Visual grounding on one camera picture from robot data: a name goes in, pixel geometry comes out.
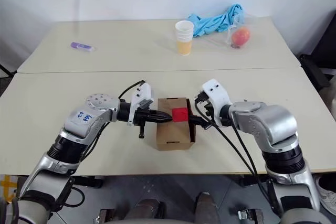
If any black chair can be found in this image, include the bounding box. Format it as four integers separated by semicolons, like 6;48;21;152
299;11;336;90

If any light blue cloth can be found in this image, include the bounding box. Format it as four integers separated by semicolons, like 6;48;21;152
187;3;246;38

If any white sneaker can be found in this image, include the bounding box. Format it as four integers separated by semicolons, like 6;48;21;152
314;175;336;213

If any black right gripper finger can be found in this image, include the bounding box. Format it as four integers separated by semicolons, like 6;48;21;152
189;115;205;128

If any purple stick in clear wrap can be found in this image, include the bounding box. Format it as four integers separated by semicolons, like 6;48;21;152
70;41;97;53

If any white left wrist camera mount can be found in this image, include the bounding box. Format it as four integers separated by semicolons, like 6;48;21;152
127;81;155;126

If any black table leg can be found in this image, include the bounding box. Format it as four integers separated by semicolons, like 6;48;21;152
0;62;18;79

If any grey metal bracket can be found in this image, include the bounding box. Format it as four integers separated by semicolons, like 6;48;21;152
93;208;116;224
236;208;265;224

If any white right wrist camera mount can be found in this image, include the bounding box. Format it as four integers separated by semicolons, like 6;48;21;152
201;78;233;116

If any red cube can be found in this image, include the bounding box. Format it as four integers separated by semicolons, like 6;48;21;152
172;107;189;123

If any cup with orange drink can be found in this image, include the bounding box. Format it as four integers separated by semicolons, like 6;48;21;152
176;39;193;56

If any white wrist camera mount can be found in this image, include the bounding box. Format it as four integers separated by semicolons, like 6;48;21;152
201;78;233;116
127;81;155;126

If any brown cardboard box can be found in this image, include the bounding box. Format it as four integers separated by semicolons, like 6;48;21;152
156;97;197;151

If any white paper cup stack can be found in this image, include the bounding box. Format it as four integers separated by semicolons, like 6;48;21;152
175;20;195;41

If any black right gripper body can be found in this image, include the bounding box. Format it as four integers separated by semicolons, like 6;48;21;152
194;90;224;130

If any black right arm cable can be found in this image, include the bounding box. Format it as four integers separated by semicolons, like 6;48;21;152
230;123;263;183
194;99;276;211

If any dark brown rounded shape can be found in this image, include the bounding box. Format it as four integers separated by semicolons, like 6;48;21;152
195;191;221;224

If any red apple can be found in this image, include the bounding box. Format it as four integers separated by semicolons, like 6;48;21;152
230;26;251;46

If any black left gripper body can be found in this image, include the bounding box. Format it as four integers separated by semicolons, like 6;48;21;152
133;108;158;138

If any black table frame bar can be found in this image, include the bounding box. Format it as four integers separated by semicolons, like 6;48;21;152
240;175;271;187
70;176;103;189

